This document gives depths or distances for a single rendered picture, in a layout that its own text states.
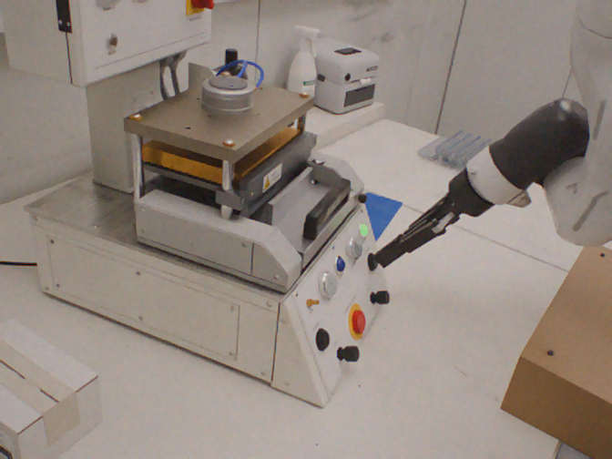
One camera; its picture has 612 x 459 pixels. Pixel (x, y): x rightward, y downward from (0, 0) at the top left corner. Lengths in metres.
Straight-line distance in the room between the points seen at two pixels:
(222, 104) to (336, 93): 0.97
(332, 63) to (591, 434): 1.26
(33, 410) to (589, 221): 0.76
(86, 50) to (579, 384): 0.81
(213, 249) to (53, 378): 0.26
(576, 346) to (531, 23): 2.39
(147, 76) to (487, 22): 2.46
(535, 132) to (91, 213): 0.69
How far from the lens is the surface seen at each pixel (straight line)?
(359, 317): 1.02
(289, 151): 0.95
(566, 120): 0.90
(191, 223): 0.86
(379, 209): 1.46
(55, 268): 1.09
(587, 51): 0.83
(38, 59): 0.93
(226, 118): 0.91
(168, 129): 0.86
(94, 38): 0.89
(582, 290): 1.12
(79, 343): 1.05
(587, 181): 0.88
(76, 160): 1.55
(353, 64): 1.86
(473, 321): 1.17
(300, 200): 0.99
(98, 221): 1.00
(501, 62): 3.30
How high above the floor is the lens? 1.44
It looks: 31 degrees down
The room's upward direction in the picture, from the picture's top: 7 degrees clockwise
